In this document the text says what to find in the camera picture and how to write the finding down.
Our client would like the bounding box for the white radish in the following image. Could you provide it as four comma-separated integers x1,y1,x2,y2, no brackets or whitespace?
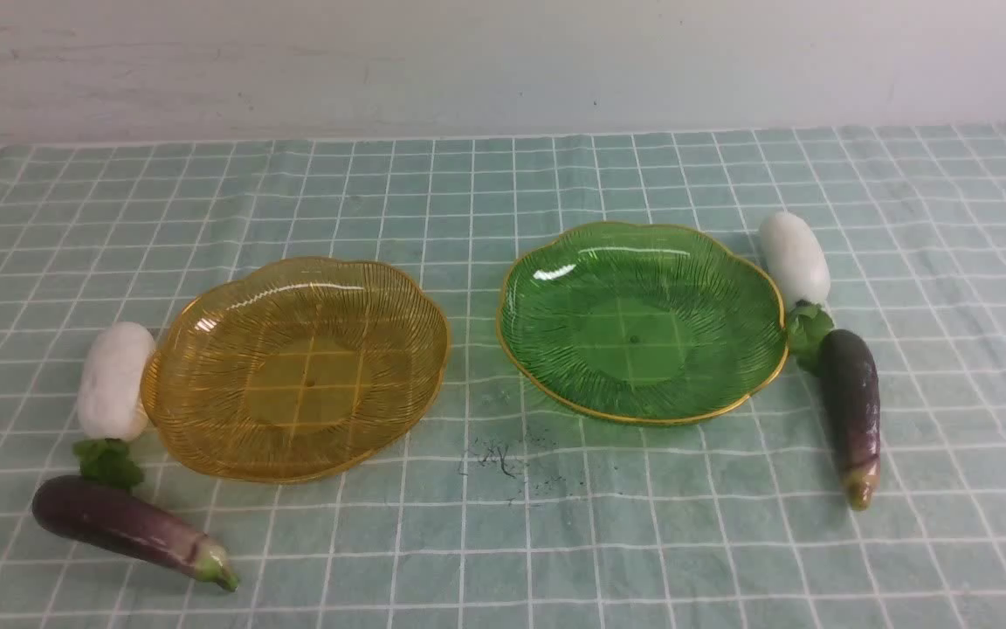
758,211,835,374
72,321,155,491

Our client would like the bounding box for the purple eggplant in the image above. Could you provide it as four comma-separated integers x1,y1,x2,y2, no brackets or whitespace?
31,475,239,592
817,328,882,511

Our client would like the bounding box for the green checkered tablecloth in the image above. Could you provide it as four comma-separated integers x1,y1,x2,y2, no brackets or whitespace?
0,124,1006,628

